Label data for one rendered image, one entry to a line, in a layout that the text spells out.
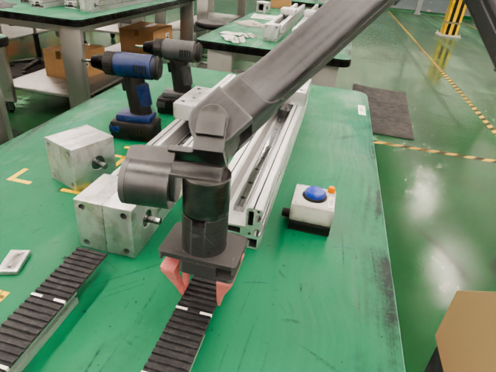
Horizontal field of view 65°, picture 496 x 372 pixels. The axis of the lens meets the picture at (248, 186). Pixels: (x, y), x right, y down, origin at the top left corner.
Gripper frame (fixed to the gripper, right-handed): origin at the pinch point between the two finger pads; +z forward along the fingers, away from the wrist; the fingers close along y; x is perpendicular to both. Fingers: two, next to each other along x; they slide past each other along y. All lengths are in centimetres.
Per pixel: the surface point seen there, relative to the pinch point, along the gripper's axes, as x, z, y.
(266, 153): -43.4, -2.6, -0.1
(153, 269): -5.4, 3.2, 10.1
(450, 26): -1008, 57, -249
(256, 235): -16.0, 0.2, -4.3
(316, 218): -23.7, -0.6, -13.9
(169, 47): -71, -17, 36
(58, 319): 8.4, 2.0, 17.0
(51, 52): -242, 39, 213
